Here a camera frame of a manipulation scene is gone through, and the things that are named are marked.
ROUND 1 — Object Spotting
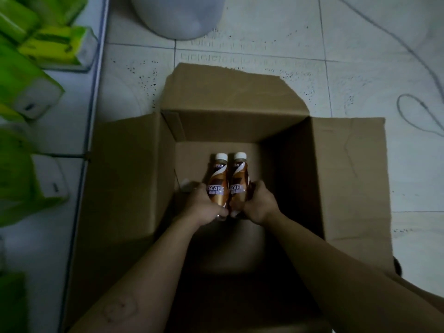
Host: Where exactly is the person's left hand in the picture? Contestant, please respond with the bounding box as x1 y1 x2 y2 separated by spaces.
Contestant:
184 183 229 228

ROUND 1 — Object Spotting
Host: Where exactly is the person's right hand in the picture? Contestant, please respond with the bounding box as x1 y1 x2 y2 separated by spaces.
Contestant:
229 180 282 226

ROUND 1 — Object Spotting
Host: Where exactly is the brown cardboard box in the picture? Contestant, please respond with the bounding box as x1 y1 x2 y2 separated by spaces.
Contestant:
64 62 395 333

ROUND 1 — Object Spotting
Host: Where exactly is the person's right forearm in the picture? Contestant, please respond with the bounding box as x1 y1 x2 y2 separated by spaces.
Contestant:
263 210 444 333

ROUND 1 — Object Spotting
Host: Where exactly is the person's left forearm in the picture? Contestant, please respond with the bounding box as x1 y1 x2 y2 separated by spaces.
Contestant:
69 215 216 333

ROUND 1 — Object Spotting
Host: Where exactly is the person's right leg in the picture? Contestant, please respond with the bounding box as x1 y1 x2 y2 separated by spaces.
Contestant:
388 272 444 313

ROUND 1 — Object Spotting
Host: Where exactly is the white plastic bucket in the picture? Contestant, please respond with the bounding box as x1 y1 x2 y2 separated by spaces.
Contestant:
128 0 226 40

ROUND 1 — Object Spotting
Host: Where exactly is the pile of green tissue packets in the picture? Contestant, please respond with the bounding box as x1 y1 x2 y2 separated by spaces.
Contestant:
0 0 99 333

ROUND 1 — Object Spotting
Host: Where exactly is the grey floor cable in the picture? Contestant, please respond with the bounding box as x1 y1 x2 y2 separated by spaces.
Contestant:
334 0 444 137

